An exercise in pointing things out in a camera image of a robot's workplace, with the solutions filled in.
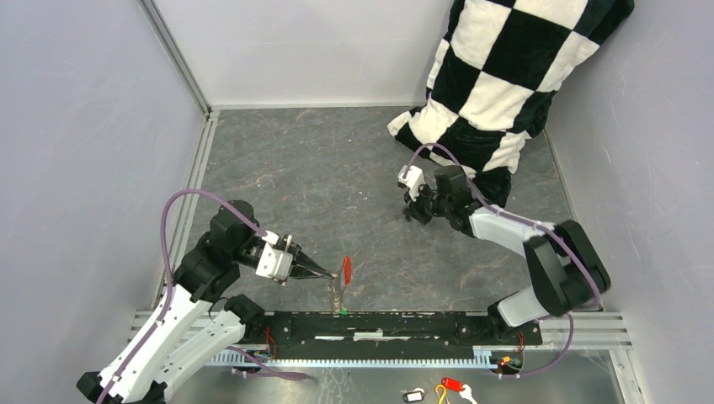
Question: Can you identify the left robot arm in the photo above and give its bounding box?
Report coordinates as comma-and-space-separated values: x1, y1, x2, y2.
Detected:
77, 200, 337, 403

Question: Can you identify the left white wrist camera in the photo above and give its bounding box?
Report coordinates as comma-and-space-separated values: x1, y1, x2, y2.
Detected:
255, 231, 282, 283

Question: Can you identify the white slotted cable duct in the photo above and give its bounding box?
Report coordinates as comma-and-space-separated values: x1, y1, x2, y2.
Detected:
205, 349, 497, 370

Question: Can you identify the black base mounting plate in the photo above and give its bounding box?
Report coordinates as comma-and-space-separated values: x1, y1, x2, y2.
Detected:
238, 311, 543, 360

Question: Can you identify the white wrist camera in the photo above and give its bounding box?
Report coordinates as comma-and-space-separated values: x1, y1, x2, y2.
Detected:
397, 165, 425, 201
255, 231, 282, 283

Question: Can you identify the red key tag with keyring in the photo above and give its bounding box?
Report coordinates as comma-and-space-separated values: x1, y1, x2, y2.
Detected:
328, 256, 353, 315

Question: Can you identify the black white checkered blanket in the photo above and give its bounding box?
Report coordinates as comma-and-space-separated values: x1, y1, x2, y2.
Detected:
387, 0, 635, 206

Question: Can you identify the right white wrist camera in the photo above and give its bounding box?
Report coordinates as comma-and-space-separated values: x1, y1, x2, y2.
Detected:
397, 165, 425, 201

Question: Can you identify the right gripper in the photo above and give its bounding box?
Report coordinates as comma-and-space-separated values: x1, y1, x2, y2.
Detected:
402, 182, 451, 226

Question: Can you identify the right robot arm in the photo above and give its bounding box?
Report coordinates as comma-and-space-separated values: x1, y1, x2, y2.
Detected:
397, 166, 611, 343

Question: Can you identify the red key tag bottom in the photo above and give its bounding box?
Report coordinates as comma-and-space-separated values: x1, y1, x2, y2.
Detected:
440, 377, 465, 392

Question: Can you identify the yellow carabiner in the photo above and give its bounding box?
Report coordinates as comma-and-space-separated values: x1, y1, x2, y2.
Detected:
434, 384, 450, 404

